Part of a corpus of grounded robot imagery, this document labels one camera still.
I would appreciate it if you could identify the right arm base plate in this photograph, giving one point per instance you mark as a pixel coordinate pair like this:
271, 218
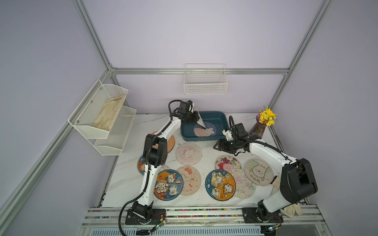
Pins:
260, 214

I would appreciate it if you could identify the beige puppy round coaster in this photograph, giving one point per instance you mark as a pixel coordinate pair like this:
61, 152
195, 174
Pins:
259, 172

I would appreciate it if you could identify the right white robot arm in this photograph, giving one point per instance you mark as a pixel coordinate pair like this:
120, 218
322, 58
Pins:
297, 180

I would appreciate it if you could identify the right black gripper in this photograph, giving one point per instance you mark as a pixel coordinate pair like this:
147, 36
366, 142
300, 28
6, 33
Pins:
224, 144

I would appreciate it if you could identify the pink bunny bow coaster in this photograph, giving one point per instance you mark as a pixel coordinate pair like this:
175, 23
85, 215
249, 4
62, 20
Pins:
191, 179

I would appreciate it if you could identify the purple bunny round coaster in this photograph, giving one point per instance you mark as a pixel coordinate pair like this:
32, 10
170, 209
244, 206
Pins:
208, 132

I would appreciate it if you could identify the cream work gloves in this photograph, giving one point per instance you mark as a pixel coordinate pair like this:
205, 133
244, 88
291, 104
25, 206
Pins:
292, 210

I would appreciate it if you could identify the beige cloth in shelf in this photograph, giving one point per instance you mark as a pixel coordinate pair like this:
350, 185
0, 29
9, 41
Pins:
108, 113

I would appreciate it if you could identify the white pink butterfly coaster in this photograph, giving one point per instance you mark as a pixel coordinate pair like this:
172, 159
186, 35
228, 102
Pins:
244, 187

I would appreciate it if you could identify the white wire wall basket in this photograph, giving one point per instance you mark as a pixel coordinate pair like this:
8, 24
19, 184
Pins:
205, 79

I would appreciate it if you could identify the orange woven round coaster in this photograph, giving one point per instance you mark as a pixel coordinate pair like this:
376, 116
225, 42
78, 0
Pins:
170, 143

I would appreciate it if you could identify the pink kitty round coaster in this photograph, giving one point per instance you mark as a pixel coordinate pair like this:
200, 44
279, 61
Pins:
188, 153

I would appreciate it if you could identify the blue denim bear coaster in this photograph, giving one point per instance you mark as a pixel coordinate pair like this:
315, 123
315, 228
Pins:
141, 165

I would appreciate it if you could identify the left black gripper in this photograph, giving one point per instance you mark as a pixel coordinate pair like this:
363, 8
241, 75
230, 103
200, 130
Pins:
196, 117

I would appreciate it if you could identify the blue yellow cartoon coaster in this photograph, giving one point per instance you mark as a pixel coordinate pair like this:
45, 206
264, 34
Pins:
220, 185

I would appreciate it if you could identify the white butterfly round coaster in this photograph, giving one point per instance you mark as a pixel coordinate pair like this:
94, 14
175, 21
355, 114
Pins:
198, 117

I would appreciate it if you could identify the yellow flower bunch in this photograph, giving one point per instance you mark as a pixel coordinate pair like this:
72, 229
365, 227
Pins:
266, 117

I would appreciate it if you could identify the teal plastic storage box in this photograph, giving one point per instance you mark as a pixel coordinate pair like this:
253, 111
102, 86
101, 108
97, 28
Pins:
215, 123

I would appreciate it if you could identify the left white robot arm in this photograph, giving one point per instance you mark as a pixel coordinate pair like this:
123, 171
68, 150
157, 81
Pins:
156, 153

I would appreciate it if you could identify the green white flower bunny coaster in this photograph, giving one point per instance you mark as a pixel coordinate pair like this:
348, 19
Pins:
164, 168

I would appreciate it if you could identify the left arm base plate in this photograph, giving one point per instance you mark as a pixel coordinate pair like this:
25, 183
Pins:
144, 215

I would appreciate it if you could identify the blue orange cartoon coaster left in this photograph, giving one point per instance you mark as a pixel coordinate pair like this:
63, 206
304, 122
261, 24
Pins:
169, 185

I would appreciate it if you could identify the aluminium mounting rail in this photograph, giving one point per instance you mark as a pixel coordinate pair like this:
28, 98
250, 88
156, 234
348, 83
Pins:
201, 216

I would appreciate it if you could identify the white mesh two-tier shelf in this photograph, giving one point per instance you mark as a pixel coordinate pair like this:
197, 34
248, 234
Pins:
107, 143

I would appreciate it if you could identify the red rose round coaster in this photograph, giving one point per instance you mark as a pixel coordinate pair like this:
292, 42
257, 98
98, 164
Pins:
227, 163

